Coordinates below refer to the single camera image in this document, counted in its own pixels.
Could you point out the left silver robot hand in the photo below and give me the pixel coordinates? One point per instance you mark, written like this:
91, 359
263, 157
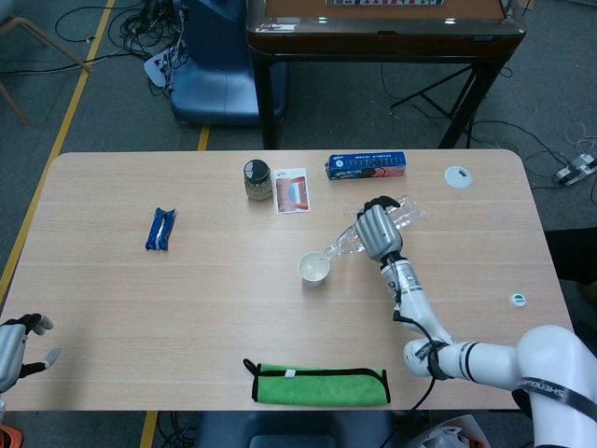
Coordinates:
9, 350

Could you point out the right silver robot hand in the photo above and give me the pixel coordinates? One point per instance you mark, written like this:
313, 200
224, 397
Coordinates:
380, 231

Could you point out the transparent plastic bottle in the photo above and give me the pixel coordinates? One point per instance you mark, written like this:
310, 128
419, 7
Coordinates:
342, 242

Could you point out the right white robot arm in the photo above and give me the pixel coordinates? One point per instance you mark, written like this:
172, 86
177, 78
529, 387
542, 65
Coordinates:
485, 361

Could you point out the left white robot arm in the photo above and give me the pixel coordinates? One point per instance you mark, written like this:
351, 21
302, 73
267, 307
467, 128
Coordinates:
2, 406

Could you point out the white paper cup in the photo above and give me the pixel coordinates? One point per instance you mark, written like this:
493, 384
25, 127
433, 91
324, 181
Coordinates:
314, 270

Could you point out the blue cookie box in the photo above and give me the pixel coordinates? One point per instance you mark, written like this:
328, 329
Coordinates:
366, 165

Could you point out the orange object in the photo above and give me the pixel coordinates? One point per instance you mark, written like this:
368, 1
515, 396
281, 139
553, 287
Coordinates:
9, 436

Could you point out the red and blue postcard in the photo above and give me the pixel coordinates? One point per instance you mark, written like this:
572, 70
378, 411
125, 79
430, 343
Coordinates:
293, 193

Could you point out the glass jar with black lid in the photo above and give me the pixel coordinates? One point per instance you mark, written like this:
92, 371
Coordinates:
257, 182

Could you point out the black stand legs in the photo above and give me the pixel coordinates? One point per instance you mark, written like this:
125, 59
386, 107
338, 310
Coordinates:
438, 103

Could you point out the small white and green cap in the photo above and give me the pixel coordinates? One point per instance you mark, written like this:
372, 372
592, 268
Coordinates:
517, 300

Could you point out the green cloth with black trim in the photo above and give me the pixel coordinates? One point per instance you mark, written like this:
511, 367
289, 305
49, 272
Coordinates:
322, 387

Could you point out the dark wooden mahjong table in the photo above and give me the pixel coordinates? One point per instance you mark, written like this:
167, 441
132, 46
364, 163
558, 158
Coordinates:
382, 42

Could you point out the blue snack packet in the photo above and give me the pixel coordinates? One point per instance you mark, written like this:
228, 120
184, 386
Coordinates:
161, 231

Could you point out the black object beside table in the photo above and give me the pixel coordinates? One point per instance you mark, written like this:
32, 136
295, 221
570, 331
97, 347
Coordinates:
573, 254

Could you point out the white power strip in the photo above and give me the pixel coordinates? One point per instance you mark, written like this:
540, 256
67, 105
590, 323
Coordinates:
576, 169

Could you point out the blue machine base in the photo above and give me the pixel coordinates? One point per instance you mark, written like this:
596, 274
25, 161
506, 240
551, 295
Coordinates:
214, 84

